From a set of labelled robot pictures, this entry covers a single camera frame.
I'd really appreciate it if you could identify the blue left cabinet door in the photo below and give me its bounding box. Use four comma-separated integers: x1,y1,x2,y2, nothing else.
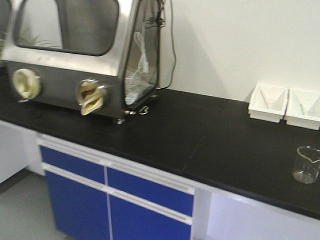
46,171,111,240

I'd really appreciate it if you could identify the blue right drawer front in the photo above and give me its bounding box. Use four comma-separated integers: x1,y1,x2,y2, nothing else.
106,167,194,217

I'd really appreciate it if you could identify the blue drawer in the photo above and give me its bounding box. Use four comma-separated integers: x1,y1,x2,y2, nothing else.
106,167,194,217
39,145,105,184

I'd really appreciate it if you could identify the white bin with green rod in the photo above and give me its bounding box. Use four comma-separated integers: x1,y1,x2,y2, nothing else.
284,88,320,130

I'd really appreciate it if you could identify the grey power cable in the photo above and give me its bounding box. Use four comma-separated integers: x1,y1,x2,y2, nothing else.
159,0,177,90

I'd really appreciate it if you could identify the green tipped stirring rod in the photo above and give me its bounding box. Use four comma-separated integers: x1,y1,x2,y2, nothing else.
299,102,306,115

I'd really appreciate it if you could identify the blue left drawer front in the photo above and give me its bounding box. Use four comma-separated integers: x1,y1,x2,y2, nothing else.
39,145,105,184

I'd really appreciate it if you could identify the blue right cabinet door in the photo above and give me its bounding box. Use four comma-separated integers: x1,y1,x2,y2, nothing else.
109,196,191,240

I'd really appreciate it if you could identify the white bin with red rod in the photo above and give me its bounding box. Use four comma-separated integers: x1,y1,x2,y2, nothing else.
248,84,289,123

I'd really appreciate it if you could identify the cream glove port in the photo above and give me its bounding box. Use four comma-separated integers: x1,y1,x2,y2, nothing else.
12,68,41,100
76,78,108,116

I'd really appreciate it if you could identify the clear glass beaker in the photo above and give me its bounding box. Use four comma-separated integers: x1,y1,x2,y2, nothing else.
292,146,320,185

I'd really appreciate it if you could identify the blue cabinet door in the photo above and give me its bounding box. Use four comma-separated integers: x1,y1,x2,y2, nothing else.
46,171,111,240
109,196,191,240

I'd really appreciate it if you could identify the cream left glove port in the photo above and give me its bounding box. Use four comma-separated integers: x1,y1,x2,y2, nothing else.
12,68,41,100

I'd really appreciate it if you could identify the stainless steel glove box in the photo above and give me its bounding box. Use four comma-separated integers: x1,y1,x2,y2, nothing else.
1,0,164,124

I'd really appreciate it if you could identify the cream right glove port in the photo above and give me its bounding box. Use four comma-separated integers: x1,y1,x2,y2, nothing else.
76,78,108,116

